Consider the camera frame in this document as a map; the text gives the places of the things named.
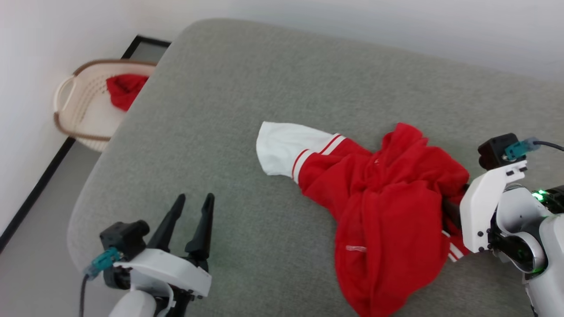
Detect right cable with teal plug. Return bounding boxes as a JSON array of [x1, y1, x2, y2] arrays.
[[504, 137, 564, 162]]

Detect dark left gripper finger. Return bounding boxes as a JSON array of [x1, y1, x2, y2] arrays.
[[148, 194, 186, 252], [185, 193, 215, 261]]

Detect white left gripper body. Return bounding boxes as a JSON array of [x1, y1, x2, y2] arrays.
[[113, 248, 212, 317]]

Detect left cable with teal plug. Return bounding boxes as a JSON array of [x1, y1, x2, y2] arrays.
[[79, 247, 122, 317]]

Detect black floor border strip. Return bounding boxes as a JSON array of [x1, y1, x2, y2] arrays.
[[0, 35, 172, 254]]

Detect red jersey white sleeves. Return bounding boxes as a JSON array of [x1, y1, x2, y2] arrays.
[[256, 121, 471, 317]]

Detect red garment in basket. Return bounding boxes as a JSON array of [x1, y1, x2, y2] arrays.
[[106, 74, 150, 112]]

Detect cream laundry basket brown rim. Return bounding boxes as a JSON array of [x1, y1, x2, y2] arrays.
[[53, 59, 157, 153]]

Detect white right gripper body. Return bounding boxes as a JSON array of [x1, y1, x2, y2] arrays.
[[460, 159, 528, 254]]

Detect cable with teal plug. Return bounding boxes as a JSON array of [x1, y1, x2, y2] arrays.
[[504, 137, 564, 162], [79, 247, 122, 317]]

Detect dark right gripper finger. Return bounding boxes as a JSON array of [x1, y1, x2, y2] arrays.
[[442, 198, 462, 229]]

